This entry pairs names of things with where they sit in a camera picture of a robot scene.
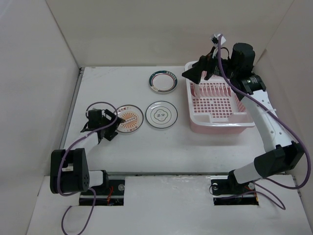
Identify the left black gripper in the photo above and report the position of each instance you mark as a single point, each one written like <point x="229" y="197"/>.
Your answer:
<point x="111" y="133"/>

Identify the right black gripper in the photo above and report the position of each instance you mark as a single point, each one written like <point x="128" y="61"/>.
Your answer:
<point x="205" y="64"/>

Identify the orange sunburst plate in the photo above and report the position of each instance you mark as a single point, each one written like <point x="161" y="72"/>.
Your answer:
<point x="197" y="91"/>
<point x="133" y="118"/>

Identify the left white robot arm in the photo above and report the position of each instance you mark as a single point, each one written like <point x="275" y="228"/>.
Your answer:
<point x="69" y="172"/>

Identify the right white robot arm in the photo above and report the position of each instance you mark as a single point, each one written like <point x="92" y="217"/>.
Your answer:
<point x="283" y="148"/>

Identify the pink plastic dish rack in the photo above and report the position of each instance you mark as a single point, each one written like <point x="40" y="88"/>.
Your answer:
<point x="218" y="110"/>

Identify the green rimmed white plate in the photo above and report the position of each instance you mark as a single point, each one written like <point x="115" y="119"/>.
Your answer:
<point x="163" y="81"/>

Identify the white plate with characters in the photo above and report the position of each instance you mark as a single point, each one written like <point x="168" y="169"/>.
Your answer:
<point x="161" y="114"/>

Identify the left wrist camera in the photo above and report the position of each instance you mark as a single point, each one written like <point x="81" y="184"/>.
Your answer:
<point x="88" y="112"/>

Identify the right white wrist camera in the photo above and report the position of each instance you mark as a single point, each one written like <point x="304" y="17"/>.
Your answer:
<point x="216" y="38"/>

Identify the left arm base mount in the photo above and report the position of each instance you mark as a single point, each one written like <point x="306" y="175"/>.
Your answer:
<point x="111" y="196"/>

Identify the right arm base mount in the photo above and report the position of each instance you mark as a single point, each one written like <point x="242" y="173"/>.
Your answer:
<point x="239" y="195"/>

